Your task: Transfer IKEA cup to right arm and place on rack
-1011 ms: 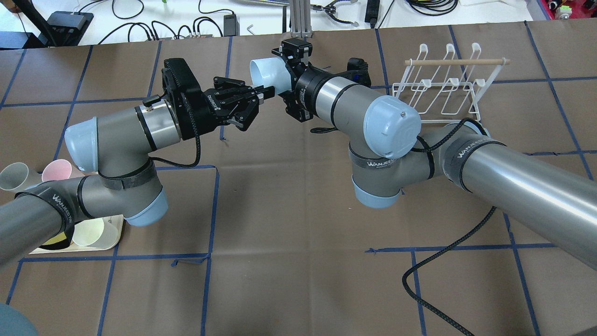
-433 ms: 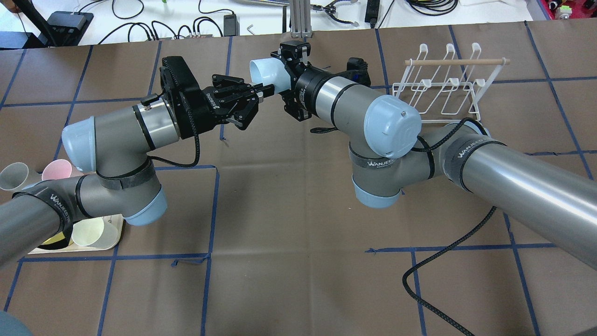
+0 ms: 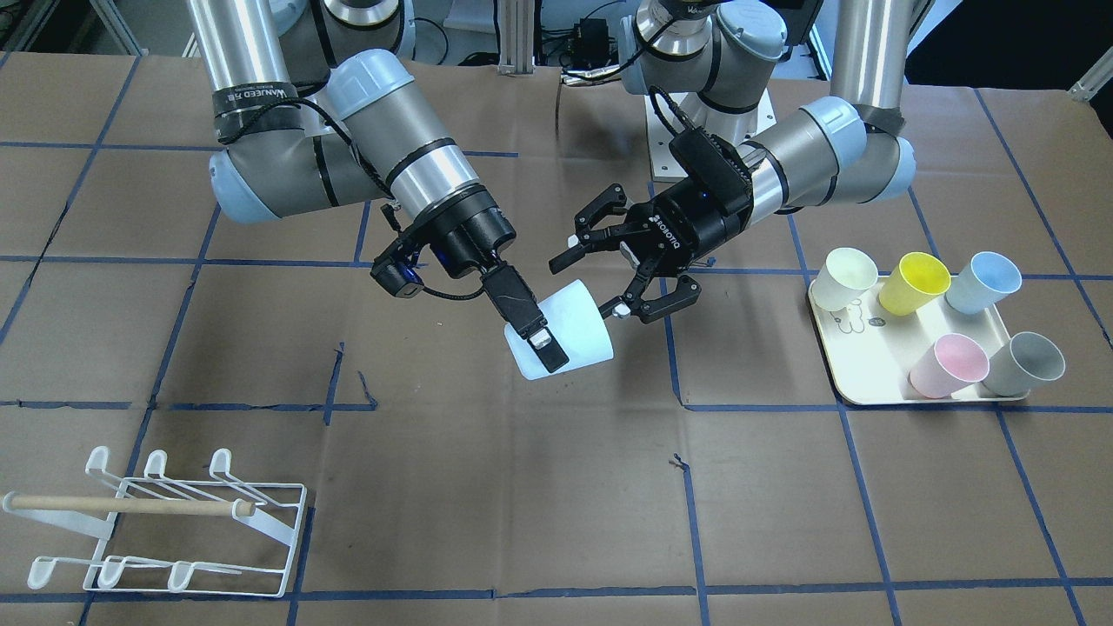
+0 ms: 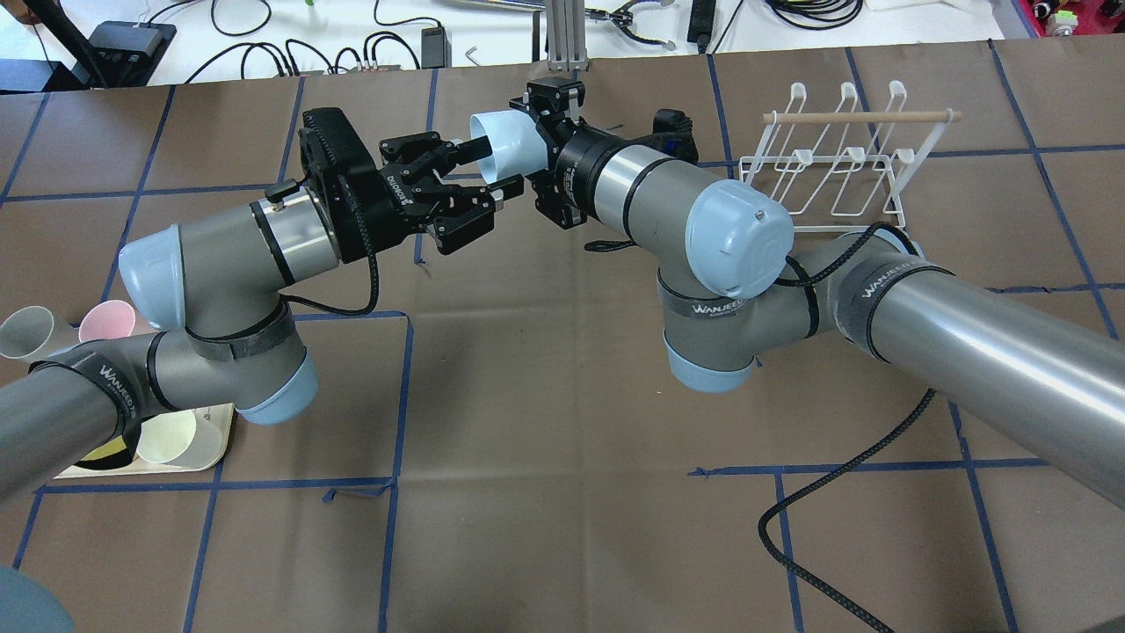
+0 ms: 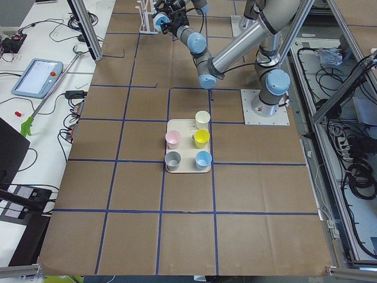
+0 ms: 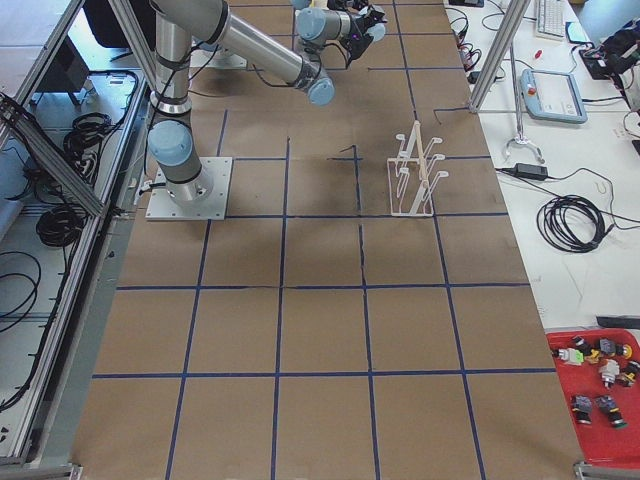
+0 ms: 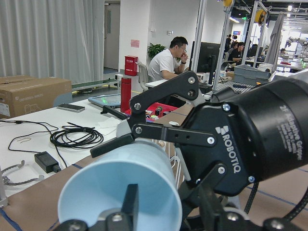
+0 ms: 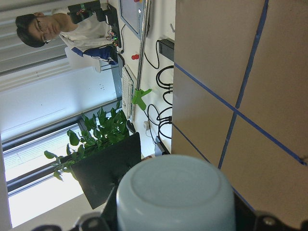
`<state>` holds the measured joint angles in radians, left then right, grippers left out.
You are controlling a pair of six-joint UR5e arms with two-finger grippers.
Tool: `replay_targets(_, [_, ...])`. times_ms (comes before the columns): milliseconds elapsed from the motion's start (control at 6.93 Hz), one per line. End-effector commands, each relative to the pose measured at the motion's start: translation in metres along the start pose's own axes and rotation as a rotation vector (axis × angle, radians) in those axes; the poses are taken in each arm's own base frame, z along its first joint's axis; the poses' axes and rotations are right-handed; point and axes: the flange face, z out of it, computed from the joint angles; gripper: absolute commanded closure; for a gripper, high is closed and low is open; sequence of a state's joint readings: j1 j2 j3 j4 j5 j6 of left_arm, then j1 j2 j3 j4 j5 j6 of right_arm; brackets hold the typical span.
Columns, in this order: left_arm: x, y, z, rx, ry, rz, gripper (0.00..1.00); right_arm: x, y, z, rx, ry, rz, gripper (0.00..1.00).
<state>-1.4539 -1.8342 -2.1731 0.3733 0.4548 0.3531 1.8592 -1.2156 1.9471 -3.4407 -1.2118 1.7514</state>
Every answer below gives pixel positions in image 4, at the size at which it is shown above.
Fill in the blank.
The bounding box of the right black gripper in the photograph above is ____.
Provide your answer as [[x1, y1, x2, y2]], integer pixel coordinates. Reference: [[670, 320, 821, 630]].
[[512, 76, 608, 229]]

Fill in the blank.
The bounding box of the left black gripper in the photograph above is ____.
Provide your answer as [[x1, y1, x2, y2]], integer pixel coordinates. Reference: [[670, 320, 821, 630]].
[[360, 132, 524, 257]]

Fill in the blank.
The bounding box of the light blue plastic cup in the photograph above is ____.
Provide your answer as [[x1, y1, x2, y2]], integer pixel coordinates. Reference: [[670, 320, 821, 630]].
[[469, 109, 549, 184]]

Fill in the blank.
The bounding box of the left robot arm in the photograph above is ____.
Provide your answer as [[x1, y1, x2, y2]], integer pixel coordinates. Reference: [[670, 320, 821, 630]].
[[1, 121, 524, 501]]

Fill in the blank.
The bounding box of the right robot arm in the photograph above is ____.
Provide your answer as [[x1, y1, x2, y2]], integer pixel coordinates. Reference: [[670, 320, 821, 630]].
[[498, 76, 1124, 506]]

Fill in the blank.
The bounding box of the pale green plastic cup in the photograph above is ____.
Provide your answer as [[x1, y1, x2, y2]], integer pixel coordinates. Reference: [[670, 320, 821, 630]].
[[136, 406, 228, 469]]

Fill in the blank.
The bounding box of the pink plastic cup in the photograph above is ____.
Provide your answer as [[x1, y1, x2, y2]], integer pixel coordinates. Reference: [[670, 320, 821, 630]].
[[77, 300, 158, 342]]

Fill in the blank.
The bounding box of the yellow plastic cup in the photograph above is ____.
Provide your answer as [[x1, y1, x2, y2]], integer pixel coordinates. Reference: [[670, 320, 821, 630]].
[[74, 429, 141, 471]]

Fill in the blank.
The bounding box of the grey plastic cup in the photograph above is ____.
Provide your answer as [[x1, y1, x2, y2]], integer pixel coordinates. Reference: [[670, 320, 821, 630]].
[[1, 305, 79, 364]]

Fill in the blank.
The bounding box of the black power adapter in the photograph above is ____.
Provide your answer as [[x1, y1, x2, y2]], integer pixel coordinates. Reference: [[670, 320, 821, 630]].
[[419, 25, 453, 69]]

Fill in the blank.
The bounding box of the metal reacher grabber tool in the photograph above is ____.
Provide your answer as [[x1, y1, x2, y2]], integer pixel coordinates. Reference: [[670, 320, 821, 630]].
[[581, 0, 682, 49]]

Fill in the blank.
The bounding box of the cream plastic tray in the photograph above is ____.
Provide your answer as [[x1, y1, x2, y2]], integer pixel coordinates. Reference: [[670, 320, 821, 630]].
[[56, 404, 236, 480]]

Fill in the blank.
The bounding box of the aluminium frame post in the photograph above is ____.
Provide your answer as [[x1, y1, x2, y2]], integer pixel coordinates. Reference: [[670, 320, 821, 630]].
[[545, 0, 588, 72]]

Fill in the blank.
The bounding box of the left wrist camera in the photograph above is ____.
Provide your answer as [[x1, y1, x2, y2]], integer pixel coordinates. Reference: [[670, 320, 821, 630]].
[[299, 107, 381, 264]]

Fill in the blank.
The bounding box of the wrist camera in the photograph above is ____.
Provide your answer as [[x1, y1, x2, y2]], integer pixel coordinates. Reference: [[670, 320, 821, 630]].
[[299, 107, 381, 264], [624, 108, 700, 165]]

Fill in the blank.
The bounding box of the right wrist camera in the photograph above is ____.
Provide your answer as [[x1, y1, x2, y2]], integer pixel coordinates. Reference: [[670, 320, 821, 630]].
[[624, 108, 700, 165]]

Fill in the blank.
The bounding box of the white wire cup rack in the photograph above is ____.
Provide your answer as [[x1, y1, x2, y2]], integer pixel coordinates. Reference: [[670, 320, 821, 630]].
[[737, 80, 963, 234]]

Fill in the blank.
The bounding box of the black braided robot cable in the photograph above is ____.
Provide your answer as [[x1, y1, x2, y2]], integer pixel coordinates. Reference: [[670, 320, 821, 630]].
[[758, 224, 941, 633]]

